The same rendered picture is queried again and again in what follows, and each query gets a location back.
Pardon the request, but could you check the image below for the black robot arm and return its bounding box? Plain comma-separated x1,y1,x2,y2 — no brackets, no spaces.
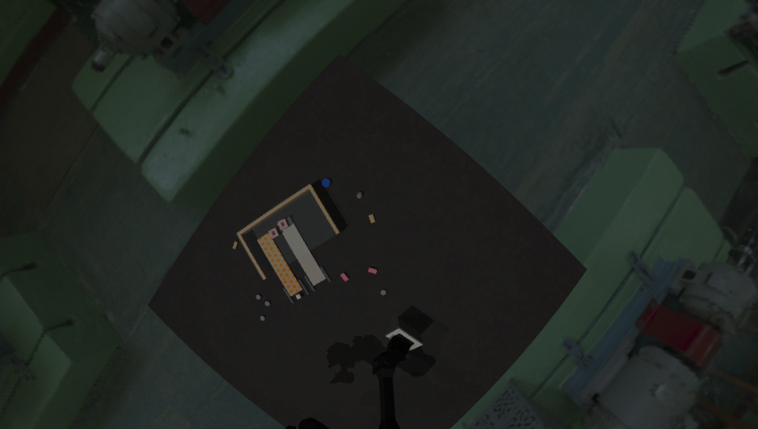
299,333,414,429

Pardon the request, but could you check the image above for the tan strip with orange dots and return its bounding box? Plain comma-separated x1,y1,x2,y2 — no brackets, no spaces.
276,265,303,296

